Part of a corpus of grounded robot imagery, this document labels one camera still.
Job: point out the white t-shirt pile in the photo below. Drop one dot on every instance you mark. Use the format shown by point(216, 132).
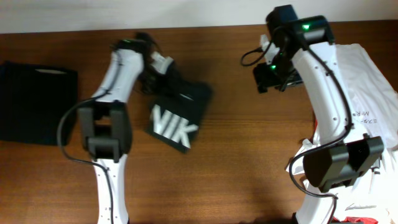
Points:
point(374, 106)

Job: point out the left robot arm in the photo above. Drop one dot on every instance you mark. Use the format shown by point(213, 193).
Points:
point(106, 130)

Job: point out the red object at edge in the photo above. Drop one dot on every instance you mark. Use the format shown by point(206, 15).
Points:
point(356, 220)

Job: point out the dark green t-shirt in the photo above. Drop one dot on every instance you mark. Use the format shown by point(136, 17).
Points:
point(177, 111)

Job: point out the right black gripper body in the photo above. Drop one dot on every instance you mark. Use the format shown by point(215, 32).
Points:
point(278, 74)

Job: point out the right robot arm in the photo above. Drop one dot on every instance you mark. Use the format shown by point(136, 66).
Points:
point(306, 53)

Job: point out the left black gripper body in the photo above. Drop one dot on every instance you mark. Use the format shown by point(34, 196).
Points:
point(155, 82)

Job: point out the folded black garment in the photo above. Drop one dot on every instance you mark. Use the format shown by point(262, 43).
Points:
point(33, 100)

